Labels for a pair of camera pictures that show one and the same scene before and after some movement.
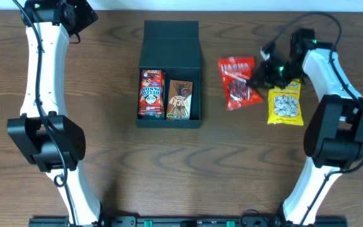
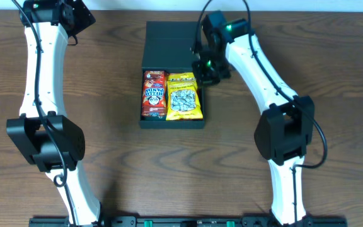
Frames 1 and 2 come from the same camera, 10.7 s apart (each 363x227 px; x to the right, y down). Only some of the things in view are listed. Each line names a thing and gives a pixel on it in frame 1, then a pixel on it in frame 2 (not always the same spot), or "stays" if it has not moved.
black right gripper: x=266 y=73 → x=208 y=77
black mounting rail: x=190 y=221 stays
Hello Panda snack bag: x=152 y=92 stays
